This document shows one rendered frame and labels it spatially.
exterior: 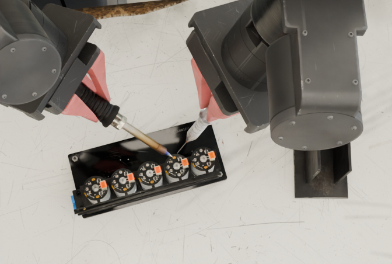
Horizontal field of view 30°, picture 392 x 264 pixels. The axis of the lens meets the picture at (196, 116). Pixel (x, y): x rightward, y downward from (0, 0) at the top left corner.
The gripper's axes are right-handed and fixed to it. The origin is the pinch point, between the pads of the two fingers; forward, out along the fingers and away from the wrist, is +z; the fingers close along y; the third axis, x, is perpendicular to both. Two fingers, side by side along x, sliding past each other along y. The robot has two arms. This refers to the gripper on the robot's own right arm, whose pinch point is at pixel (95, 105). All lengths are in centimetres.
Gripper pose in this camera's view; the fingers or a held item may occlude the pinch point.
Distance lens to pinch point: 71.7
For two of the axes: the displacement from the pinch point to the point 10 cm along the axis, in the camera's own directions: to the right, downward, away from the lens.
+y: 4.8, -8.4, 2.4
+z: 4.1, 4.6, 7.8
